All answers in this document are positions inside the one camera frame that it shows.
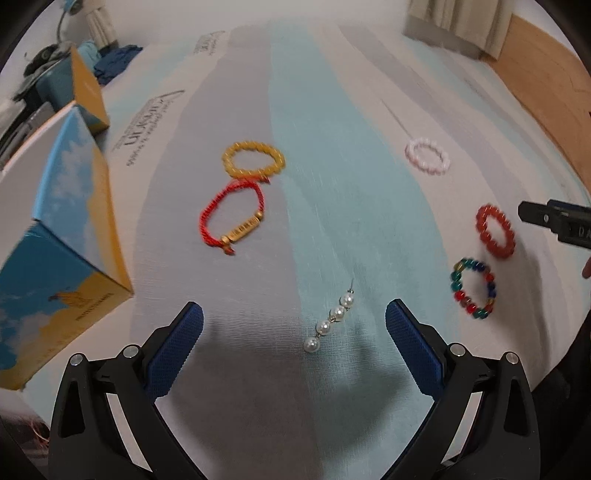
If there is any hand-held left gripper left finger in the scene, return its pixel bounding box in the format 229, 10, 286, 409
48, 301, 218, 480

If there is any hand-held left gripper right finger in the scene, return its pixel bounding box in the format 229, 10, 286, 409
385, 298, 541, 480

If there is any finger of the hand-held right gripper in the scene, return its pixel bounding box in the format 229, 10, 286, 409
518, 201, 561, 232

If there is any red bead bracelet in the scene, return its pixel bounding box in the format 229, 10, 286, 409
475, 203, 516, 260

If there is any white pearl drop earring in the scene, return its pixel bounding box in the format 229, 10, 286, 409
303, 279, 356, 354

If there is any striped grey and blue sheet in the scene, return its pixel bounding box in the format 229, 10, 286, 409
0, 18, 591, 480

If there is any blue and yellow cardboard box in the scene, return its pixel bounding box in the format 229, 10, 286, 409
0, 45, 136, 392

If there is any beige curtain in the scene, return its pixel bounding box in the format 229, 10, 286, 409
403, 0, 514, 61

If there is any dark blue cloth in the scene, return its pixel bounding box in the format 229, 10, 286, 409
92, 44, 145, 86

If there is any light blue cloth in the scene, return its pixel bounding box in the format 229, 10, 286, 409
75, 40, 101, 71

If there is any black device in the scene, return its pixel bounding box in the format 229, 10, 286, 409
21, 43, 75, 77

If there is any multicoloured bead bracelet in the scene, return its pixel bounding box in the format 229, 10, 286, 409
449, 258, 499, 320

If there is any pink bead bracelet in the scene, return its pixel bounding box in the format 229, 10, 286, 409
404, 137, 451, 176

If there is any red string bracelet gold charm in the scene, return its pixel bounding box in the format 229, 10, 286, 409
199, 175, 271, 256

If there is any yellow bead bracelet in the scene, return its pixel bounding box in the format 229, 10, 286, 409
221, 141, 286, 180

